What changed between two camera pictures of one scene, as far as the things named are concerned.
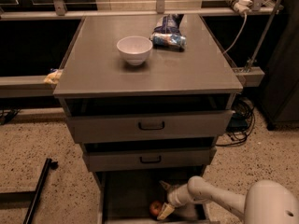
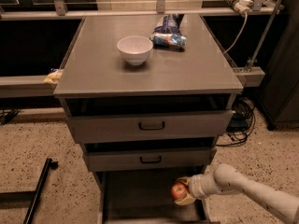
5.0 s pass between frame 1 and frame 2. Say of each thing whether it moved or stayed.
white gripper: moved
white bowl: stayed
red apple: moved
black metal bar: stayed
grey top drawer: stayed
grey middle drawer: stayed
